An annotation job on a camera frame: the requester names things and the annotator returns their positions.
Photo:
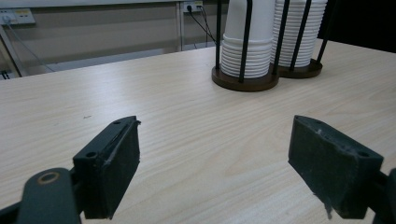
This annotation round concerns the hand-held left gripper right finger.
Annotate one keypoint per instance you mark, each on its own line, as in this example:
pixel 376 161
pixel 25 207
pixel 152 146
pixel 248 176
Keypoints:
pixel 333 168

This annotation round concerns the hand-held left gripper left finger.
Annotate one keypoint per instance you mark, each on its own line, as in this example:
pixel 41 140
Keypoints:
pixel 106 174

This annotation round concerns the black double cup holder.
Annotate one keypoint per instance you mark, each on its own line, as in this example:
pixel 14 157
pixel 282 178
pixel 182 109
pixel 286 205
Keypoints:
pixel 246 84

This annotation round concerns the stack of white paper cups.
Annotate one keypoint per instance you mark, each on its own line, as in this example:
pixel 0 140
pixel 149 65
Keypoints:
pixel 261 56
pixel 313 31

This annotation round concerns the dark curtain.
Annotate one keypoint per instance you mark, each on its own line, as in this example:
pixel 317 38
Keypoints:
pixel 367 21

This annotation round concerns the white wall socket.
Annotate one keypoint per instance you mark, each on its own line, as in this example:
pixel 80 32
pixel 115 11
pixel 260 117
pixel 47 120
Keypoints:
pixel 193 6
pixel 18 16

